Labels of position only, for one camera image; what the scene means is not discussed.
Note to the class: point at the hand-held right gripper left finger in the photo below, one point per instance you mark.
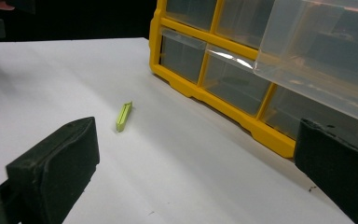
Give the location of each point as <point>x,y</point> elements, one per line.
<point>56,168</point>

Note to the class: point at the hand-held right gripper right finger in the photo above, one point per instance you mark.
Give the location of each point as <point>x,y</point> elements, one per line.
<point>338,161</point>

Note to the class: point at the small green plastic clip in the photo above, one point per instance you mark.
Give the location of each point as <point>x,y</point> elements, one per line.
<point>123,117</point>

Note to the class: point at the pulled-out clear plastic drawer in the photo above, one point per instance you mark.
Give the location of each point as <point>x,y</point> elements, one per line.
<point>317,59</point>

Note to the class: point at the closed clear plastic drawer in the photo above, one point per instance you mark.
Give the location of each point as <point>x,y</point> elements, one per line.
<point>180,59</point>
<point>233,84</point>
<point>292,109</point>
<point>189,12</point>
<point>242,21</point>

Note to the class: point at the yellow drawer organizer cabinet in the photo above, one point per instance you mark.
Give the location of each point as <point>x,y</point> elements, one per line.
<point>261,131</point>

